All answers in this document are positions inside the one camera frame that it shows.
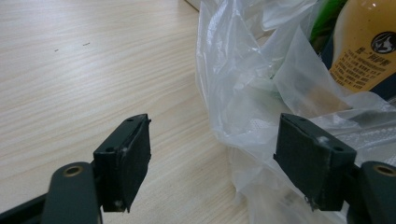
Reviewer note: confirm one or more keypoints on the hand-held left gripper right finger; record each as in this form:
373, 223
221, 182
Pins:
311, 165

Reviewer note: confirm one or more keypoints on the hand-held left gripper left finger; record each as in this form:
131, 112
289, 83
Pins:
124, 165

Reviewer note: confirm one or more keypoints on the clear plastic bag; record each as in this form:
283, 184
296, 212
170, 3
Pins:
243, 77

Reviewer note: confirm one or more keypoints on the orange juice bottle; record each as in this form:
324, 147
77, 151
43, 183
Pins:
361, 37

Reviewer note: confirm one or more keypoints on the green snack packet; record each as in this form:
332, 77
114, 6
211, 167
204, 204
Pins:
325, 18

